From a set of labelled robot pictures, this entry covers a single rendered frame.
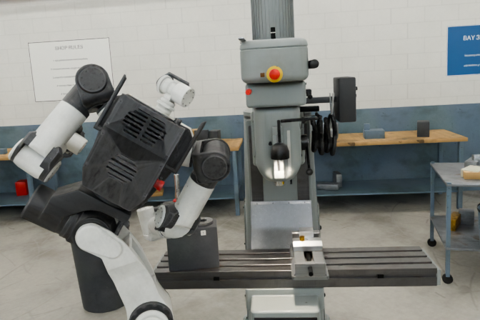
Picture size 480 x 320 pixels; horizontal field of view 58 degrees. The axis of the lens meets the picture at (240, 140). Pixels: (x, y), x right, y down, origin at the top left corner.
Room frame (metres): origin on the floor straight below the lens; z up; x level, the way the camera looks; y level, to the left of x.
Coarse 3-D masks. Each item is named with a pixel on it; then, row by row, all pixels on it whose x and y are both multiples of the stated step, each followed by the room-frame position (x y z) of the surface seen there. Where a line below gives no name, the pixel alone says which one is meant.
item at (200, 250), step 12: (204, 228) 1.80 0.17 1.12; (216, 228) 1.80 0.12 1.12; (168, 240) 1.79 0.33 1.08; (180, 240) 1.79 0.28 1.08; (192, 240) 1.79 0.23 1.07; (204, 240) 1.80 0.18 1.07; (216, 240) 1.80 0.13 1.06; (168, 252) 1.79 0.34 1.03; (180, 252) 1.79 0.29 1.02; (192, 252) 1.79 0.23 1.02; (204, 252) 1.80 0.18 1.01; (216, 252) 1.80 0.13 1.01; (180, 264) 1.79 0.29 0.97; (192, 264) 1.79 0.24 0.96; (204, 264) 1.80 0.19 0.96; (216, 264) 1.80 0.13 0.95
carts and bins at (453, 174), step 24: (432, 168) 4.01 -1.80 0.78; (456, 168) 3.77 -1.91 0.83; (432, 192) 4.01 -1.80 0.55; (432, 216) 4.00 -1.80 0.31; (456, 216) 3.68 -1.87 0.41; (432, 240) 4.01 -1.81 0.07; (456, 240) 3.41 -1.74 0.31; (96, 264) 3.11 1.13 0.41; (96, 288) 3.13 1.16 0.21; (96, 312) 3.14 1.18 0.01
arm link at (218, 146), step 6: (210, 144) 1.37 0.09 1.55; (216, 144) 1.36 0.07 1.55; (222, 144) 1.38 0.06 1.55; (204, 150) 1.35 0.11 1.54; (210, 150) 1.31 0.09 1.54; (216, 150) 1.30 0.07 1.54; (222, 150) 1.32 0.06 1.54; (228, 150) 1.38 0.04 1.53; (228, 156) 1.32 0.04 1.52; (192, 174) 1.36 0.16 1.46; (204, 186) 1.34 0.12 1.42; (210, 186) 1.35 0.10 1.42
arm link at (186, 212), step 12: (192, 180) 1.35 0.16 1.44; (192, 192) 1.34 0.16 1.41; (204, 192) 1.34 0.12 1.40; (180, 204) 1.36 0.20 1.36; (192, 204) 1.35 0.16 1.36; (204, 204) 1.37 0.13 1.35; (156, 216) 1.42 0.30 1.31; (168, 216) 1.36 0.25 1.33; (180, 216) 1.35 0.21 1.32; (192, 216) 1.36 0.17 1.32; (168, 228) 1.37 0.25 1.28; (192, 228) 1.39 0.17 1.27
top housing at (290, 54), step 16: (240, 48) 1.68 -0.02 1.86; (256, 48) 1.64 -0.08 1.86; (272, 48) 1.64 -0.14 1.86; (288, 48) 1.63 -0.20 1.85; (304, 48) 1.64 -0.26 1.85; (256, 64) 1.64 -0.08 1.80; (272, 64) 1.63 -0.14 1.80; (288, 64) 1.63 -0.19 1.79; (304, 64) 1.64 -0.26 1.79; (256, 80) 1.64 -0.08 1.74; (288, 80) 1.64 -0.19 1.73
